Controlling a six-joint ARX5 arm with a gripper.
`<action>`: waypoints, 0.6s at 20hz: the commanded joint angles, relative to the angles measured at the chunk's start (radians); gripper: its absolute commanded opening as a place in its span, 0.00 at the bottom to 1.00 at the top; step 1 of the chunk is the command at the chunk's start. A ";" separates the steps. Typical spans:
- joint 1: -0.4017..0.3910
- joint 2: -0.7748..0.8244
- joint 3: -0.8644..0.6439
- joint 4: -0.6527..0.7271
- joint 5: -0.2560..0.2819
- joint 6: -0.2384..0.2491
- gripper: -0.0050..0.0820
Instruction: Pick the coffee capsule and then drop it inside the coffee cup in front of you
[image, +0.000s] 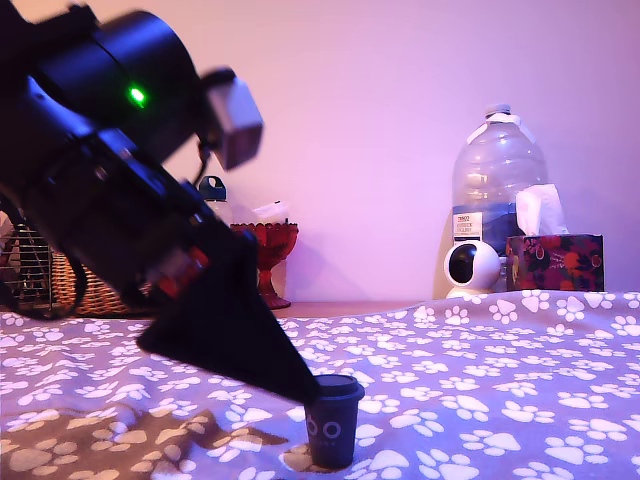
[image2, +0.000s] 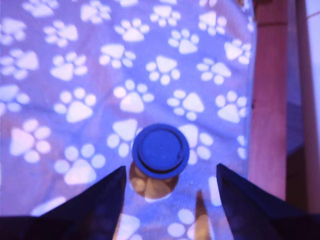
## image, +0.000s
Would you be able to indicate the floral tissue box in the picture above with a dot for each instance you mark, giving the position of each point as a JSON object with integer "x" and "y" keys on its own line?
{"x": 555, "y": 262}

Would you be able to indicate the white packet in goblet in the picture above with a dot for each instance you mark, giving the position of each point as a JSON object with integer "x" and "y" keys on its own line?
{"x": 272, "y": 210}

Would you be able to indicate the paw print cloth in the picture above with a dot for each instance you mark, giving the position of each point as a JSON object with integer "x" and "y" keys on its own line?
{"x": 450, "y": 390}

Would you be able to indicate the small white round camera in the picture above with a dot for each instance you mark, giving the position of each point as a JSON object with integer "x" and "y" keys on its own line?
{"x": 472, "y": 270}

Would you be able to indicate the red glass goblet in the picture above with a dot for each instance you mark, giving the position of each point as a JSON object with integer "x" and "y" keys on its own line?
{"x": 280, "y": 245}

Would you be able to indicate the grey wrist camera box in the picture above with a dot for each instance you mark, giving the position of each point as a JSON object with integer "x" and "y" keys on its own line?
{"x": 240, "y": 120}

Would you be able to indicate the clear bottle with dark cap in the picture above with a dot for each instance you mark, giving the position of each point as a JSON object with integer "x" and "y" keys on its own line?
{"x": 212, "y": 187}

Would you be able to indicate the large clear water bottle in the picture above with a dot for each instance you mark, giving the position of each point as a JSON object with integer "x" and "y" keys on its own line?
{"x": 495, "y": 170}

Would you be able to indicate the white tissue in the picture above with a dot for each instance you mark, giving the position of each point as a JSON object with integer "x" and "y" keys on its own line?
{"x": 537, "y": 207}

